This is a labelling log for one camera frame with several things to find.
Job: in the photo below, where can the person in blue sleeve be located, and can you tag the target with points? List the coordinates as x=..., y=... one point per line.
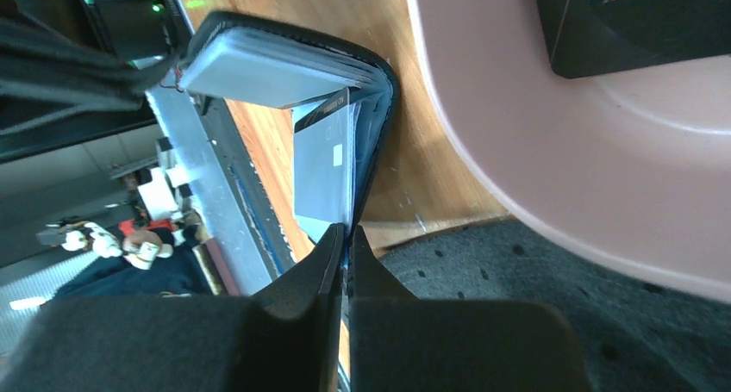
x=178, y=275

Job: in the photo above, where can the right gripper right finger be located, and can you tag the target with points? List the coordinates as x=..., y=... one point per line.
x=399, y=342

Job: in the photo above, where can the dark grey dotted cloth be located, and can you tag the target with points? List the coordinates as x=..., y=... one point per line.
x=636, y=336

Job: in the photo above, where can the pink oval tray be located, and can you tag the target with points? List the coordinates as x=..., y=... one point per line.
x=630, y=170

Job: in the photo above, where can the black leather card holder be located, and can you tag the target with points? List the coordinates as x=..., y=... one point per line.
x=277, y=65

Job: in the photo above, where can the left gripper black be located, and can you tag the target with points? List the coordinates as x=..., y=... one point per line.
x=87, y=55

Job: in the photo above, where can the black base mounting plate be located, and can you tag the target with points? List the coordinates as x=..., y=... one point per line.
x=243, y=179

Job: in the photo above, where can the aluminium frame rail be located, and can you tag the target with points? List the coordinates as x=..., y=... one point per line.
x=200, y=156

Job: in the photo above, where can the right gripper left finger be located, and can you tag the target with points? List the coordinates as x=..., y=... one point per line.
x=283, y=338

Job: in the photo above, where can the credit card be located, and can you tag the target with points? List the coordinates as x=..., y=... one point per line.
x=594, y=37

